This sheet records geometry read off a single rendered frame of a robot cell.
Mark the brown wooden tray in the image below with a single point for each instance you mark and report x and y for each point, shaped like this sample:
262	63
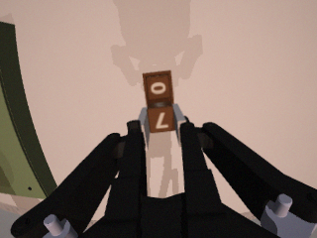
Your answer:
167	72

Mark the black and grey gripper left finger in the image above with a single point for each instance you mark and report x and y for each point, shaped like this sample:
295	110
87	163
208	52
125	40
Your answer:
77	198

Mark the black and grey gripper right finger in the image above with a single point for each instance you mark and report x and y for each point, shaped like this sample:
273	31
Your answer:
285	206

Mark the brown number cube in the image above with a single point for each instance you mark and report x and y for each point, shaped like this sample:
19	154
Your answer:
161	117
158	87

